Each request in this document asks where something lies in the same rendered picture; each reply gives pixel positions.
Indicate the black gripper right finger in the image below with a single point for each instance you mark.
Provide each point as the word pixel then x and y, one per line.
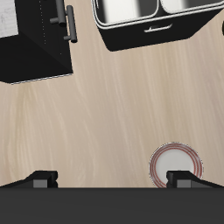
pixel 180 178

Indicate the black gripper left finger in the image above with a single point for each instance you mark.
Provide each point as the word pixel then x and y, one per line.
pixel 43 178

